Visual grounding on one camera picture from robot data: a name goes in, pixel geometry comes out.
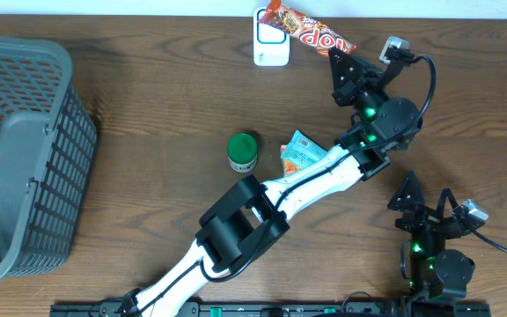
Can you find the orange snack box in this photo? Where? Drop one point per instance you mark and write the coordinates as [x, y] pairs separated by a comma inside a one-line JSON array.
[[292, 160]]

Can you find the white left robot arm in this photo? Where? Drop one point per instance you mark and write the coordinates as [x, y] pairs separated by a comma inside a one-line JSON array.
[[252, 216]]

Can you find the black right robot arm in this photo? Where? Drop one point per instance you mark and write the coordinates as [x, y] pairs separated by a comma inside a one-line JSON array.
[[434, 272]]

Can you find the grey plastic basket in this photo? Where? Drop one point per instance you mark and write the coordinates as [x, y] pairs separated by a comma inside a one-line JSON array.
[[48, 143]]

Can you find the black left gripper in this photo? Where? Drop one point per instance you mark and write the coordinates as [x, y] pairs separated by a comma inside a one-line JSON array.
[[353, 88]]

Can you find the teal snack packet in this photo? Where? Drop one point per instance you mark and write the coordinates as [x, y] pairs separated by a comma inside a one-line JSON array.
[[312, 151]]

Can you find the red TOP chocolate bar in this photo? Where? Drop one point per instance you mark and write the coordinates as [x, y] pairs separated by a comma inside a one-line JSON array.
[[304, 28]]

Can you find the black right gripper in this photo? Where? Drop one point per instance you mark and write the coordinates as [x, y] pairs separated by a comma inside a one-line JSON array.
[[426, 216]]

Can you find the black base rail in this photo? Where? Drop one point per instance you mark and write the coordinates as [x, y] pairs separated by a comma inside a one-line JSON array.
[[352, 308]]

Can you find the green lid jar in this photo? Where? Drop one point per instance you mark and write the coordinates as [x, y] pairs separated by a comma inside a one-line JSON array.
[[242, 152]]

